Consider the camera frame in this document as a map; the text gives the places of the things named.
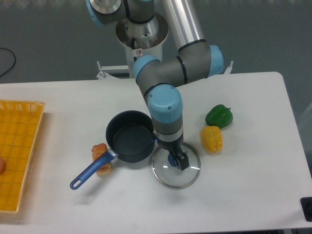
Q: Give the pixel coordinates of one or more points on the green bell pepper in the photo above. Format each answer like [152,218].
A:
[220,116]

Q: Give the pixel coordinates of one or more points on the glass pot lid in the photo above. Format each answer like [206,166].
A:
[166,172]

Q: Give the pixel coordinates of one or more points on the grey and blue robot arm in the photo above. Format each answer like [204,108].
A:
[165,54]

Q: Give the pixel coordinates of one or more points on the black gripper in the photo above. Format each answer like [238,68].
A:
[174,147]

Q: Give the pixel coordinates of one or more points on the braided bread roll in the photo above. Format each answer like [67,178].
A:
[97,151]

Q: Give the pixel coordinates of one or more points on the black table corner device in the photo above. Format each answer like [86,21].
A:
[306,203]

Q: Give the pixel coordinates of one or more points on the yellow woven basket tray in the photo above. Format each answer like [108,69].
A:
[19,125]

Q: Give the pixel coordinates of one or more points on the yellow bell pepper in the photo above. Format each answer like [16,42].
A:
[211,138]

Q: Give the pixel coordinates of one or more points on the dark saucepan with blue handle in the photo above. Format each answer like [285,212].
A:
[130,136]

